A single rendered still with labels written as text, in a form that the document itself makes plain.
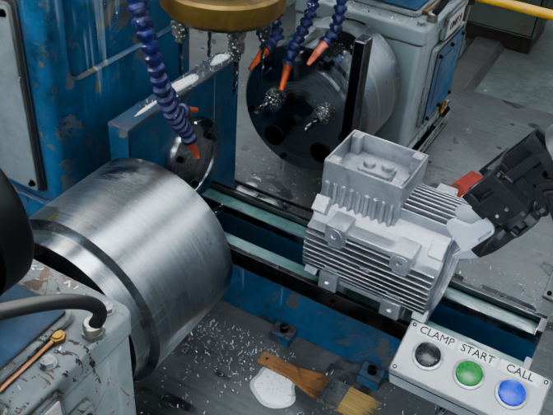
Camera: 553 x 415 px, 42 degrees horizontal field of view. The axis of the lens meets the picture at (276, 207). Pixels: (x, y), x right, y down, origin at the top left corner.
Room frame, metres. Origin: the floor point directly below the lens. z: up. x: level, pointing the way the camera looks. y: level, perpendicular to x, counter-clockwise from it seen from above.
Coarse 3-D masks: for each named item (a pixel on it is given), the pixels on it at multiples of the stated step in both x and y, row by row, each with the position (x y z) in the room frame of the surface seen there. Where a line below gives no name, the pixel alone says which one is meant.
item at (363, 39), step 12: (360, 36) 1.03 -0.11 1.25; (360, 48) 1.01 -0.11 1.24; (360, 60) 1.01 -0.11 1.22; (360, 72) 1.01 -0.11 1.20; (348, 84) 1.02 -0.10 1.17; (360, 84) 1.01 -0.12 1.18; (348, 96) 1.01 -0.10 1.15; (360, 96) 1.02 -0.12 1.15; (348, 108) 1.01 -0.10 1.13; (360, 108) 1.03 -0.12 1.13; (348, 120) 1.01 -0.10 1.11; (348, 132) 1.01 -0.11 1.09
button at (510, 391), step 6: (504, 384) 0.53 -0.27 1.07; (510, 384) 0.53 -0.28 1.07; (516, 384) 0.53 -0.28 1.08; (498, 390) 0.52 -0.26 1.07; (504, 390) 0.52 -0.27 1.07; (510, 390) 0.52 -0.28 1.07; (516, 390) 0.52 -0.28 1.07; (522, 390) 0.52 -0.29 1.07; (504, 396) 0.52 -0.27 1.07; (510, 396) 0.52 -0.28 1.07; (516, 396) 0.52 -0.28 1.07; (522, 396) 0.52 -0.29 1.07; (504, 402) 0.51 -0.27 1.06; (510, 402) 0.51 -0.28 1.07; (516, 402) 0.51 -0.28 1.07; (522, 402) 0.51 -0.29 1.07
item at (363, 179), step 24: (360, 144) 0.91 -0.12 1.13; (384, 144) 0.91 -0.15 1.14; (336, 168) 0.83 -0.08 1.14; (360, 168) 0.86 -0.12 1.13; (384, 168) 0.85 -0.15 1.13; (408, 168) 0.88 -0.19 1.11; (336, 192) 0.83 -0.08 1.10; (360, 192) 0.82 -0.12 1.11; (384, 192) 0.80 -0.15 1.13; (408, 192) 0.82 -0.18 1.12; (384, 216) 0.80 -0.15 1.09
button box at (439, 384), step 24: (408, 336) 0.59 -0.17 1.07; (432, 336) 0.59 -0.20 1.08; (408, 360) 0.56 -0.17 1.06; (456, 360) 0.56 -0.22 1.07; (480, 360) 0.56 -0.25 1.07; (504, 360) 0.56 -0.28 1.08; (408, 384) 0.55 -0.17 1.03; (432, 384) 0.54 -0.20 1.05; (456, 384) 0.54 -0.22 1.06; (480, 384) 0.53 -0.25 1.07; (528, 384) 0.53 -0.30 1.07; (456, 408) 0.53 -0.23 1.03; (480, 408) 0.51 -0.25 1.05; (504, 408) 0.51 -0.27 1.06; (528, 408) 0.51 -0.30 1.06
